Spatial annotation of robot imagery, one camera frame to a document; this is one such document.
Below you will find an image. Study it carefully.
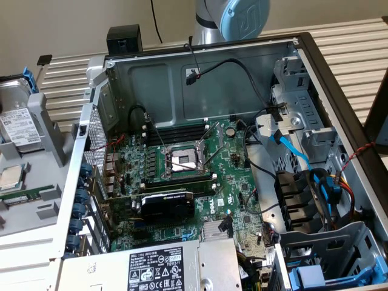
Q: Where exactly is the blue SATA wire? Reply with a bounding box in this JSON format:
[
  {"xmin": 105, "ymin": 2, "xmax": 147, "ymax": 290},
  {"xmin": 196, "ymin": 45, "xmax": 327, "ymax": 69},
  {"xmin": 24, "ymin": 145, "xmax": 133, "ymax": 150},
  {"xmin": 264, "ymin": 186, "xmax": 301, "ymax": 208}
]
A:
[{"xmin": 268, "ymin": 129, "xmax": 343, "ymax": 219}]

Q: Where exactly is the red yellow power wire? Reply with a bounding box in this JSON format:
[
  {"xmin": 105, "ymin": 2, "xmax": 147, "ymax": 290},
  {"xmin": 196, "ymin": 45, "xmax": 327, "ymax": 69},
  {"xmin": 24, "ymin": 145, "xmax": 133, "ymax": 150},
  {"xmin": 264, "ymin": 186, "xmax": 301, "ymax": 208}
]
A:
[{"xmin": 333, "ymin": 171, "xmax": 356, "ymax": 221}]

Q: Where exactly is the hard disk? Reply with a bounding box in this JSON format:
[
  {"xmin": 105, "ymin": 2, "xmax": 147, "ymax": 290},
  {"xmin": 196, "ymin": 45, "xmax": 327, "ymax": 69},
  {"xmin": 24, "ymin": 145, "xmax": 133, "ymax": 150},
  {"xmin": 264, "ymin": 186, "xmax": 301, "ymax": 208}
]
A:
[{"xmin": 0, "ymin": 68, "xmax": 43, "ymax": 152}]

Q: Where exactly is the empty blue disk carrier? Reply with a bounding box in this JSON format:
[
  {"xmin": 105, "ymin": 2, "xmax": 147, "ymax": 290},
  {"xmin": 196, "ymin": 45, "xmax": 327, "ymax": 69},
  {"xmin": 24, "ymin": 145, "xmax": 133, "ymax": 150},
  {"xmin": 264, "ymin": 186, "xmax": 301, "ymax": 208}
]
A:
[{"xmin": 287, "ymin": 253, "xmax": 387, "ymax": 288}]

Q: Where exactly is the metal socket cover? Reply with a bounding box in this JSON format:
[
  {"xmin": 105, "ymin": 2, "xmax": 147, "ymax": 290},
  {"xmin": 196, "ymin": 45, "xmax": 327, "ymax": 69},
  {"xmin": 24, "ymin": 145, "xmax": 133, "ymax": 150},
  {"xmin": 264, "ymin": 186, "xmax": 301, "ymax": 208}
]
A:
[{"xmin": 196, "ymin": 121, "xmax": 226, "ymax": 166}]

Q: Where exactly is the CPU socket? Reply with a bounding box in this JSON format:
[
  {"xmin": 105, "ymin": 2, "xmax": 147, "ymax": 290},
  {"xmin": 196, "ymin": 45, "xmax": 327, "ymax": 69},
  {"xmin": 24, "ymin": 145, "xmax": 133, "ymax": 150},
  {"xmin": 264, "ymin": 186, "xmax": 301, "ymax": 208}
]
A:
[{"xmin": 162, "ymin": 142, "xmax": 212, "ymax": 179}]

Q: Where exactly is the black RAM slot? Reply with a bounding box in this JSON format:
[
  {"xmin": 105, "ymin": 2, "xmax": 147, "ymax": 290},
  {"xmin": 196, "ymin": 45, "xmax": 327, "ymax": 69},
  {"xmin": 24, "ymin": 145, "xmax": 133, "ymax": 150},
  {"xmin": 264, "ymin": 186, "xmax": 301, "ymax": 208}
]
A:
[
  {"xmin": 142, "ymin": 181, "xmax": 218, "ymax": 196},
  {"xmin": 142, "ymin": 174, "xmax": 218, "ymax": 187},
  {"xmin": 141, "ymin": 125, "xmax": 212, "ymax": 144},
  {"xmin": 141, "ymin": 117, "xmax": 210, "ymax": 137}
]

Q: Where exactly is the metal locking lever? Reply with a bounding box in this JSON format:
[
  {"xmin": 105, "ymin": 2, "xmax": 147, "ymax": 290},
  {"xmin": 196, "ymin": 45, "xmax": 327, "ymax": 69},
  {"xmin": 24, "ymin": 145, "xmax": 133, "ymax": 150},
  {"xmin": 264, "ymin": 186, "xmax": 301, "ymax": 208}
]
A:
[
  {"xmin": 144, "ymin": 119, "xmax": 167, "ymax": 152},
  {"xmin": 202, "ymin": 144, "xmax": 226, "ymax": 170}
]

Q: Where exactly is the green motherboard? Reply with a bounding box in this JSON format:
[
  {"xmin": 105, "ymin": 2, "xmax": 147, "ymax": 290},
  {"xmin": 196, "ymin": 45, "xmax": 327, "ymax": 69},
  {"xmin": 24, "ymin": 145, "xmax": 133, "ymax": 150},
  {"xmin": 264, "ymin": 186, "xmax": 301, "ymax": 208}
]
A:
[{"xmin": 101, "ymin": 118, "xmax": 275, "ymax": 263}]

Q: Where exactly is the open PC case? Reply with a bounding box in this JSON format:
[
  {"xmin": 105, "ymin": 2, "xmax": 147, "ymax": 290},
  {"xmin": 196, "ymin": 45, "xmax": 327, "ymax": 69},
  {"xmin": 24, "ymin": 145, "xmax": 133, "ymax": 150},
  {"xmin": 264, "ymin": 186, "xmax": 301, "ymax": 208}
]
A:
[{"xmin": 50, "ymin": 32, "xmax": 388, "ymax": 291}]

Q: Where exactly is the black graphics card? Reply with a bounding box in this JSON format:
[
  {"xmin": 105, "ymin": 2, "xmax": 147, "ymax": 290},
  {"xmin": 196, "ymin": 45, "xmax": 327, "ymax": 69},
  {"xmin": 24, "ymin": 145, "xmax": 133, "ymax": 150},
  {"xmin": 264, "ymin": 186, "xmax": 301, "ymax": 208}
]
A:
[{"xmin": 102, "ymin": 189, "xmax": 196, "ymax": 227}]

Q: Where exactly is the silver heat sink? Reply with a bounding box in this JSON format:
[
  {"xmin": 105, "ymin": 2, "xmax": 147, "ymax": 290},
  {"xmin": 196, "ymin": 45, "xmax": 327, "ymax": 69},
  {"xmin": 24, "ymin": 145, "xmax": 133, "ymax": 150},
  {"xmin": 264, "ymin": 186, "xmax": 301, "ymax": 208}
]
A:
[{"xmin": 202, "ymin": 220, "xmax": 235, "ymax": 241}]

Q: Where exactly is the silver metal drive cage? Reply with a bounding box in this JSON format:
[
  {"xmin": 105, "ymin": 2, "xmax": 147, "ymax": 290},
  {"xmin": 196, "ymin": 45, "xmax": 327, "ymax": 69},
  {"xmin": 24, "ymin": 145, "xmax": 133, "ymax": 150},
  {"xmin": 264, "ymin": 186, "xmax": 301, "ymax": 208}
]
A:
[{"xmin": 269, "ymin": 56, "xmax": 349, "ymax": 182}]

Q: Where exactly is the black box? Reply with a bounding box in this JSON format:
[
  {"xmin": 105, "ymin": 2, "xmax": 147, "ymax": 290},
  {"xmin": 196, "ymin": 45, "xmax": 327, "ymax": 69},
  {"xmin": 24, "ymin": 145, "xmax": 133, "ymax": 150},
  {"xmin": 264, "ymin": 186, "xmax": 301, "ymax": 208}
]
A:
[{"xmin": 106, "ymin": 24, "xmax": 143, "ymax": 57}]

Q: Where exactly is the grey parts rack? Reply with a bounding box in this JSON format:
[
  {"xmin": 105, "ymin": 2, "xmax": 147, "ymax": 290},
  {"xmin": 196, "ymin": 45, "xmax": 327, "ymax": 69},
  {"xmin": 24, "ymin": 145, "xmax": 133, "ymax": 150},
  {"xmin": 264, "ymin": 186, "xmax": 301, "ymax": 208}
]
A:
[{"xmin": 0, "ymin": 90, "xmax": 78, "ymax": 240}]

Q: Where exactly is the grey power supply unit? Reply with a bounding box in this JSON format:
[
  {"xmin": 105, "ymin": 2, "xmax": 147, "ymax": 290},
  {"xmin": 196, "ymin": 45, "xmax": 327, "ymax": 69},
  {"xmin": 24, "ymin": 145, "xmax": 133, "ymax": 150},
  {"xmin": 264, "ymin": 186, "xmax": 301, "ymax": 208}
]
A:
[{"xmin": 59, "ymin": 238, "xmax": 243, "ymax": 291}]

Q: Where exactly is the green RAM stick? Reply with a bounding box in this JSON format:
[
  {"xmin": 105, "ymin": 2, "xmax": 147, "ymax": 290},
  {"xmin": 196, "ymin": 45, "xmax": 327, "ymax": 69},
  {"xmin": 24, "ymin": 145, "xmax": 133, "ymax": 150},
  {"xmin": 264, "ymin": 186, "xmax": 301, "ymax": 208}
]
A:
[{"xmin": 0, "ymin": 184, "xmax": 55, "ymax": 209}]

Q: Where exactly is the silver CPU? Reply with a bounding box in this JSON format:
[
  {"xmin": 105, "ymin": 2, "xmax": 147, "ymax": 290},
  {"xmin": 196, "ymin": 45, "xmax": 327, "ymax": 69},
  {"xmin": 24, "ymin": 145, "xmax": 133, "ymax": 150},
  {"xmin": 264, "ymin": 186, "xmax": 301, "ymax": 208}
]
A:
[{"xmin": 0, "ymin": 163, "xmax": 25, "ymax": 192}]

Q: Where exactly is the dark brown panel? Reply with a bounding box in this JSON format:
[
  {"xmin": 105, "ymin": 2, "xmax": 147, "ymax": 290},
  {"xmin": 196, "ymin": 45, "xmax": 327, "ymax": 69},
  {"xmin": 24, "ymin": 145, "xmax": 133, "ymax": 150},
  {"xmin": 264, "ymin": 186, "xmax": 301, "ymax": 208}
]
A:
[{"xmin": 363, "ymin": 69, "xmax": 388, "ymax": 146}]

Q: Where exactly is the black wire with connector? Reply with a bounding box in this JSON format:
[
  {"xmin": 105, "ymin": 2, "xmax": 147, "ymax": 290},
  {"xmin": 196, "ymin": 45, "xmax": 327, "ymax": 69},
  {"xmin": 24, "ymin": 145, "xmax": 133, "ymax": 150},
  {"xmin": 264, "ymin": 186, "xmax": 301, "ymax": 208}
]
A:
[{"xmin": 185, "ymin": 58, "xmax": 287, "ymax": 122}]

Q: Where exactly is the red black twisted wire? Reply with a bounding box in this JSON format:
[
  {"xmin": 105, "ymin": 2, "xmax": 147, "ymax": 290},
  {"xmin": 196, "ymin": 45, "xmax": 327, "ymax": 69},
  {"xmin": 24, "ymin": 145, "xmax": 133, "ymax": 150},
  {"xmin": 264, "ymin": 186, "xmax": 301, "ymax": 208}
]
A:
[
  {"xmin": 335, "ymin": 141, "xmax": 377, "ymax": 180},
  {"xmin": 90, "ymin": 134, "xmax": 127, "ymax": 186}
]

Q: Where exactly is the black strap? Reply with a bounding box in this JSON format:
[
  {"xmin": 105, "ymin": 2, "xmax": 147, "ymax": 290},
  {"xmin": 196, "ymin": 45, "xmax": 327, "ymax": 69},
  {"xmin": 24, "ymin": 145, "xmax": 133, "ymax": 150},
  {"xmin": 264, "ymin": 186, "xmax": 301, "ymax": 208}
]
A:
[{"xmin": 266, "ymin": 102, "xmax": 288, "ymax": 122}]

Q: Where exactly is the thin black cable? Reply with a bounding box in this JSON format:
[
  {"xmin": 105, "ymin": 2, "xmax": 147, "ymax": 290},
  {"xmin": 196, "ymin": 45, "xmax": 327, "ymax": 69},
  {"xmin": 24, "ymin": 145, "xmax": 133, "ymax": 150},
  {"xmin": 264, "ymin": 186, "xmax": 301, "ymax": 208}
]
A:
[{"xmin": 150, "ymin": 0, "xmax": 164, "ymax": 44}]

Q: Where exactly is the braided power cable bundle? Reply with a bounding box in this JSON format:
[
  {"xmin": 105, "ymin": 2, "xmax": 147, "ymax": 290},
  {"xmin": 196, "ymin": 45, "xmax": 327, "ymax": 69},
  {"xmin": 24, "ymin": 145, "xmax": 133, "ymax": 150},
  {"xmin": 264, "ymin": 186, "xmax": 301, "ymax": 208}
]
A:
[{"xmin": 236, "ymin": 252, "xmax": 267, "ymax": 291}]

